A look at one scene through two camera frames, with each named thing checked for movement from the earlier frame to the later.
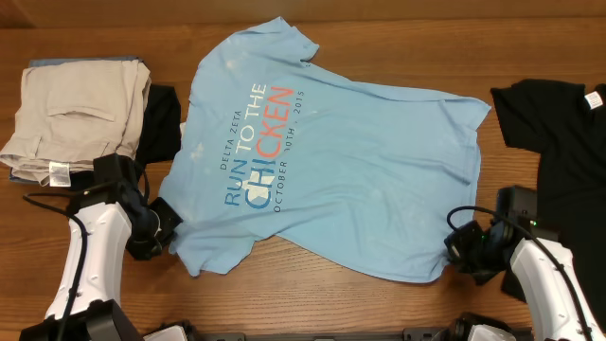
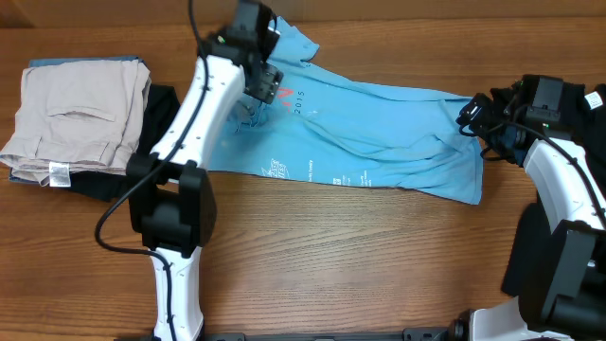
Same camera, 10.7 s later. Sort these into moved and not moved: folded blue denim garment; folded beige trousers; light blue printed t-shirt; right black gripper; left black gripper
Moved: right black gripper; light blue printed t-shirt; left black gripper
Not moved: folded blue denim garment; folded beige trousers
